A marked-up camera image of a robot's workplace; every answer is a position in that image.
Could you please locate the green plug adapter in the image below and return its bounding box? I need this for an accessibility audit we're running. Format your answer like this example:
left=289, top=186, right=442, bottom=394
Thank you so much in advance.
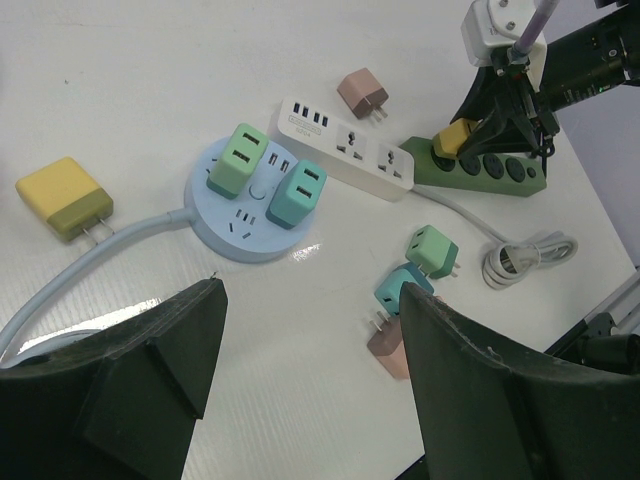
left=206, top=123, right=269, bottom=199
left=405, top=225, right=459, bottom=280

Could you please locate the yellow plug adapter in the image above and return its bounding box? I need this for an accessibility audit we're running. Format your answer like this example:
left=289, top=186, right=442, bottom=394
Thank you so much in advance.
left=15, top=157, right=114, bottom=243
left=432, top=118, right=478, bottom=160

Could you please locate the pink plug adapter left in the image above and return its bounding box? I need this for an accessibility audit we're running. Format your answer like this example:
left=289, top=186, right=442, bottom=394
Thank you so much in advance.
left=367, top=311, right=410, bottom=380

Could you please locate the teal plug adapter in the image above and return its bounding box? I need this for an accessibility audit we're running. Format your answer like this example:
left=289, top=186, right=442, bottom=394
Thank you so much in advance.
left=266, top=160, right=327, bottom=230
left=374, top=262, right=435, bottom=316

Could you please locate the white bundled cable right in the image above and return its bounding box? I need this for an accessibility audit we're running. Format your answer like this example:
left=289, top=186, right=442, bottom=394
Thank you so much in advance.
left=409, top=187, right=580, bottom=291

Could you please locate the coiled blue power cable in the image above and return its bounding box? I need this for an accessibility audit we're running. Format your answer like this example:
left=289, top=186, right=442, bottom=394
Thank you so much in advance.
left=0, top=209, right=201, bottom=371

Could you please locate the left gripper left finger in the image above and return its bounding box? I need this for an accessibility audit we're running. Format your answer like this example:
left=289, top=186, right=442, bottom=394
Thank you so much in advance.
left=1, top=278, right=228, bottom=479

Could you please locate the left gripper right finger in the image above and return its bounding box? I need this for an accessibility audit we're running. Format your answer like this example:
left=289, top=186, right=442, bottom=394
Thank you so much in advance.
left=400, top=284, right=639, bottom=479

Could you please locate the brown pink plug adapter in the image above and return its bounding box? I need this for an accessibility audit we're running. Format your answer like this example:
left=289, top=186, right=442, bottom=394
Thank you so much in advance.
left=337, top=68, right=389, bottom=122

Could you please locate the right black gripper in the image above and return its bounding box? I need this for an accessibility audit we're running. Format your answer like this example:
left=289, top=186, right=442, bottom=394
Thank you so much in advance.
left=452, top=67, right=558, bottom=158

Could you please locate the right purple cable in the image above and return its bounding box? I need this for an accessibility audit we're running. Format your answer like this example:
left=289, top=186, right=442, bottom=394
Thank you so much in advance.
left=509, top=0, right=559, bottom=56

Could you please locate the green power strip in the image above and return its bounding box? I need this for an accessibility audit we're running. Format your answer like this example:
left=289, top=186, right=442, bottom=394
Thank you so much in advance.
left=400, top=137, right=547, bottom=197

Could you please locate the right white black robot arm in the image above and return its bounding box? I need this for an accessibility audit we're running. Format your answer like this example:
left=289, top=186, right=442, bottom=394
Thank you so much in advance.
left=454, top=1, right=639, bottom=158

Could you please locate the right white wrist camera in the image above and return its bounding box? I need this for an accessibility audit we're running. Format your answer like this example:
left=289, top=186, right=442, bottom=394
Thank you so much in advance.
left=461, top=0, right=536, bottom=67

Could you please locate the white power strip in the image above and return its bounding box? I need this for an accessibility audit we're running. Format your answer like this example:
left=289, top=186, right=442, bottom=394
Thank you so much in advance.
left=268, top=96, right=414, bottom=202

